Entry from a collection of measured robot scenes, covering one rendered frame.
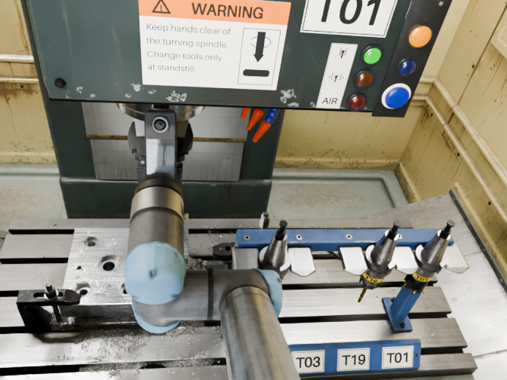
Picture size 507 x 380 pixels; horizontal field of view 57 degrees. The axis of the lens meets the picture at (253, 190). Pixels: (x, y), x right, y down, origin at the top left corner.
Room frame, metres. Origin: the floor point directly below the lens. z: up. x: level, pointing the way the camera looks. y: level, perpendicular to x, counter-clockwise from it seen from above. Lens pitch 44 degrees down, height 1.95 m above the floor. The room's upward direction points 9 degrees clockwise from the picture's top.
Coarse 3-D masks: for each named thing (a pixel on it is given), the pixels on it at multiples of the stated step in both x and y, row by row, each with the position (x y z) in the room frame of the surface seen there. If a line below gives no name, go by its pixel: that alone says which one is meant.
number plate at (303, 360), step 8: (296, 352) 0.54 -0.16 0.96; (304, 352) 0.54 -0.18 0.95; (312, 352) 0.55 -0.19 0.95; (320, 352) 0.55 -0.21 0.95; (296, 360) 0.53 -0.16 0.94; (304, 360) 0.53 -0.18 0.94; (312, 360) 0.53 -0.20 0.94; (320, 360) 0.54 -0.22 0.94; (304, 368) 0.52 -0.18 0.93; (312, 368) 0.52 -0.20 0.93; (320, 368) 0.53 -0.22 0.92
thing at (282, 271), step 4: (264, 248) 0.60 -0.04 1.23; (260, 252) 0.59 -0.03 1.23; (264, 252) 0.59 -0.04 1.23; (260, 256) 0.58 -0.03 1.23; (288, 256) 0.59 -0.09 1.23; (260, 260) 0.57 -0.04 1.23; (264, 260) 0.57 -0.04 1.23; (288, 260) 0.58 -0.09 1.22; (260, 264) 0.57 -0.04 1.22; (264, 264) 0.56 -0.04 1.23; (284, 264) 0.57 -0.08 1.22; (288, 264) 0.57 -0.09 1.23; (264, 268) 0.56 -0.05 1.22; (268, 268) 0.55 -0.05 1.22; (272, 268) 0.56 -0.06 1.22; (276, 268) 0.56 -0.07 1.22; (280, 268) 0.56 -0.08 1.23; (284, 268) 0.56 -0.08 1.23; (288, 268) 0.58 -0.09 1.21; (280, 272) 0.55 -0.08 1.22; (284, 272) 0.57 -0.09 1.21; (280, 276) 0.56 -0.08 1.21
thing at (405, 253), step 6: (396, 246) 0.67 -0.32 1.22; (402, 246) 0.68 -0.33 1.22; (408, 246) 0.68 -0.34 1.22; (396, 252) 0.66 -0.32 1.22; (402, 252) 0.66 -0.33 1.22; (408, 252) 0.66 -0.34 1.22; (396, 258) 0.64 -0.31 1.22; (402, 258) 0.64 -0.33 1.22; (408, 258) 0.65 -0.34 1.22; (414, 258) 0.65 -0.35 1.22; (396, 264) 0.63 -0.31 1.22; (402, 264) 0.63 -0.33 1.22; (408, 264) 0.63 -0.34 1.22; (414, 264) 0.63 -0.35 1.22; (402, 270) 0.61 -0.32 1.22; (408, 270) 0.62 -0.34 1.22; (414, 270) 0.62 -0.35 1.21
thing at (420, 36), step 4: (416, 28) 0.52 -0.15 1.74; (420, 28) 0.52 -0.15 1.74; (424, 28) 0.52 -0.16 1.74; (428, 28) 0.52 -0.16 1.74; (412, 32) 0.52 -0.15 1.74; (416, 32) 0.52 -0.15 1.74; (420, 32) 0.52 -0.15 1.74; (424, 32) 0.52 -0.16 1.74; (428, 32) 0.52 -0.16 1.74; (412, 36) 0.52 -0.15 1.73; (416, 36) 0.52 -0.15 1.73; (420, 36) 0.52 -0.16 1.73; (424, 36) 0.52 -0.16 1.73; (428, 36) 0.52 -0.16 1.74; (412, 40) 0.52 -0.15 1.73; (416, 40) 0.52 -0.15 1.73; (420, 40) 0.52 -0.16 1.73; (424, 40) 0.52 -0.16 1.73; (428, 40) 0.52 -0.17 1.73; (412, 44) 0.52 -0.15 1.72; (416, 44) 0.52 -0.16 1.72; (420, 44) 0.52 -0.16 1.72; (424, 44) 0.52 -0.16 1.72
